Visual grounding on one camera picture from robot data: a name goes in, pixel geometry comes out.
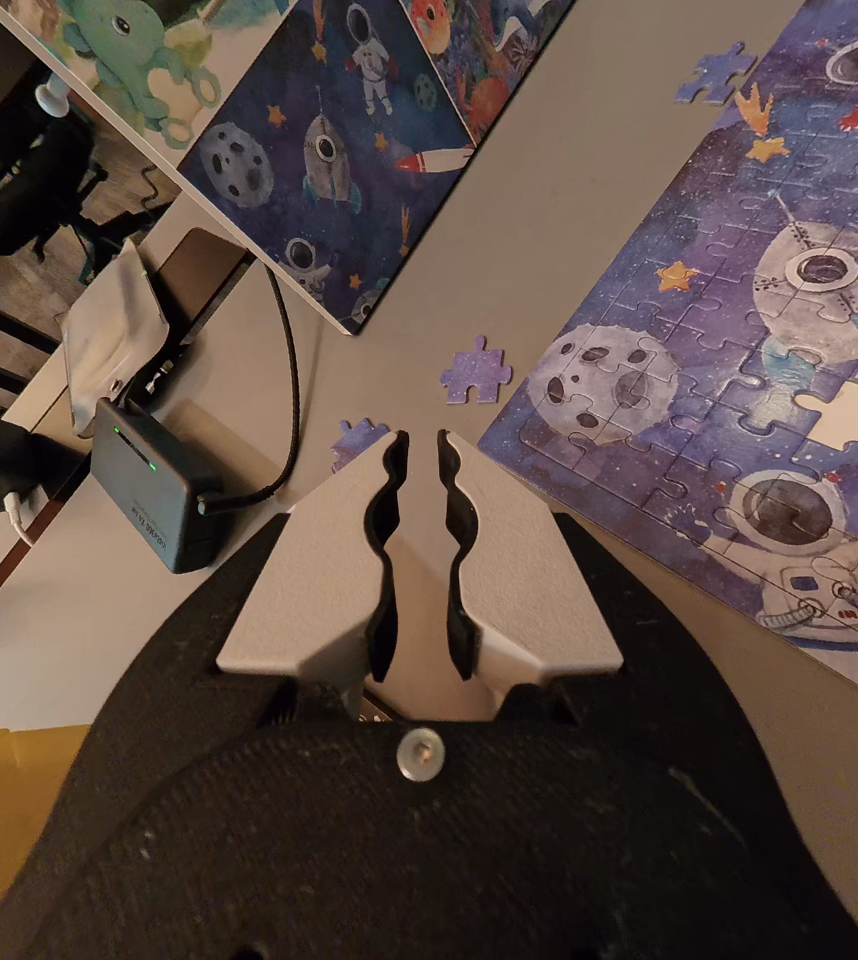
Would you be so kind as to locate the white round knob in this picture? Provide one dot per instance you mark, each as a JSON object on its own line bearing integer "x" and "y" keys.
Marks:
{"x": 52, "y": 97}

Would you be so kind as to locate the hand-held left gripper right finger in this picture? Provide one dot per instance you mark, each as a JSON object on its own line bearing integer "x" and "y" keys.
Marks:
{"x": 534, "y": 600}

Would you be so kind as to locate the black office chair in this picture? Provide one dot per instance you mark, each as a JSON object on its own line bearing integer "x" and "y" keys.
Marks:
{"x": 24, "y": 187}

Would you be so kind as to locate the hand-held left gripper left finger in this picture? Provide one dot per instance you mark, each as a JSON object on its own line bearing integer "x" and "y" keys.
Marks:
{"x": 309, "y": 592}

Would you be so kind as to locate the space jigsaw puzzle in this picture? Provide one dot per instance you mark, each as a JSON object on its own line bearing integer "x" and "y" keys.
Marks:
{"x": 698, "y": 337}

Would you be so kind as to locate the black battery charger case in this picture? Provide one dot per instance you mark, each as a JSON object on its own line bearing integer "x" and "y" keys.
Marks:
{"x": 151, "y": 495}

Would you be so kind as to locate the puzzle box lid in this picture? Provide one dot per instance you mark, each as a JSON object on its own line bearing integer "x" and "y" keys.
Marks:
{"x": 309, "y": 187}

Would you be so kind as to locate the purple jigsaw puzzle piece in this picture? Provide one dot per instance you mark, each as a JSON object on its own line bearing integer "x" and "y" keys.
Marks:
{"x": 477, "y": 371}
{"x": 354, "y": 442}
{"x": 717, "y": 71}

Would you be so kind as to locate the small black charger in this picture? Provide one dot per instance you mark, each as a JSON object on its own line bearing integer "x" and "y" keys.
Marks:
{"x": 1, "y": 465}

